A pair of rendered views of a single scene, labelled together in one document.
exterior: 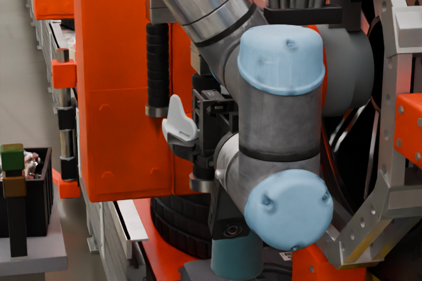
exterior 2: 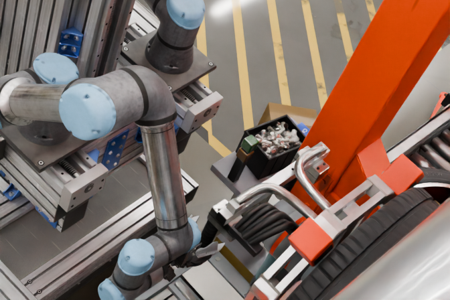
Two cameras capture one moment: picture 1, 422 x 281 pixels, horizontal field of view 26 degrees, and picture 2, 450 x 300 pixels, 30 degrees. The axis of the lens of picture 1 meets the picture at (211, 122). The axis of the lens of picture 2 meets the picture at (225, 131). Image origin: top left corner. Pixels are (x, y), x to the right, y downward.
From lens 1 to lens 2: 161 cm
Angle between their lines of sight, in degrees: 44
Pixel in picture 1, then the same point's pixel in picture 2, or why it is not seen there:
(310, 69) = (130, 270)
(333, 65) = (294, 261)
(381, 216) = not seen: outside the picture
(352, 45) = not seen: hidden behind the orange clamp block
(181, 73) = (346, 180)
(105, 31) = (321, 133)
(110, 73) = not seen: hidden behind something
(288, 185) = (106, 288)
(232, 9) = (163, 223)
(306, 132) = (123, 282)
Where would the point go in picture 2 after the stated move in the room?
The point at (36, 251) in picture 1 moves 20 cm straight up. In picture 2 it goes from (241, 183) to (260, 146)
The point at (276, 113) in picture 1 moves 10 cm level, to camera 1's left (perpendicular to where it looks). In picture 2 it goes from (117, 269) to (98, 234)
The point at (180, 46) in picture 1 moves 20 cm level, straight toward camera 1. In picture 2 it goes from (353, 169) to (303, 189)
